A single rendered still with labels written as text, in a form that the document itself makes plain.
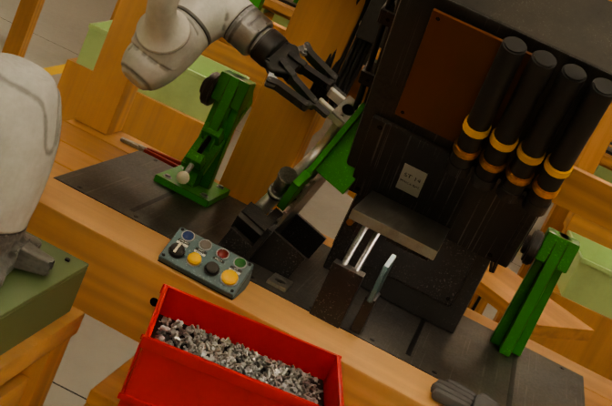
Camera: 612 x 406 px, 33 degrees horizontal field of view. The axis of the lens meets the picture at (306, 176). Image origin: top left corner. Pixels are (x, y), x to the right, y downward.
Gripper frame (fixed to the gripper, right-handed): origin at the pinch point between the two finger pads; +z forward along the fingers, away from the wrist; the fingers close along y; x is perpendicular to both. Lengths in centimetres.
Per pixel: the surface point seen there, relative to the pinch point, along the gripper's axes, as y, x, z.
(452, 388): -32, -8, 49
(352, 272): -27.4, -5.6, 23.7
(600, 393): 5, 25, 80
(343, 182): -13.4, -3.1, 11.3
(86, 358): -34, 156, -21
